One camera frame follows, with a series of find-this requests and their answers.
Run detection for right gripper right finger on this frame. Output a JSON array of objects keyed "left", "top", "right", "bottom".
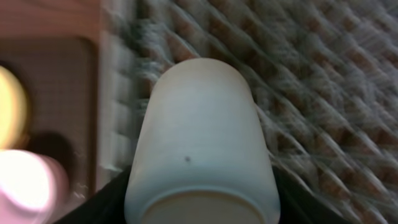
[{"left": 272, "top": 167, "right": 350, "bottom": 224}]

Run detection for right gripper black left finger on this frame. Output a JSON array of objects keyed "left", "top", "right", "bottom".
[{"left": 55, "top": 166, "right": 131, "bottom": 224}]

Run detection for white green cup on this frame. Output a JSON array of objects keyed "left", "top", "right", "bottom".
[{"left": 124, "top": 58, "right": 280, "bottom": 224}]

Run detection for grey dishwasher rack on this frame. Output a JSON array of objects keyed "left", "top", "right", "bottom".
[{"left": 99, "top": 0, "right": 397, "bottom": 223}]

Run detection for pink bowl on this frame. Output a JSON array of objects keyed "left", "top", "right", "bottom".
[{"left": 1, "top": 149, "right": 69, "bottom": 224}]

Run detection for yellow plate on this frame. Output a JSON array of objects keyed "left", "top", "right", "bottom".
[{"left": 1, "top": 66, "right": 28, "bottom": 150}]

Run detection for dark brown serving tray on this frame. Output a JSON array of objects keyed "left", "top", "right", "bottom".
[{"left": 1, "top": 37, "right": 98, "bottom": 200}]

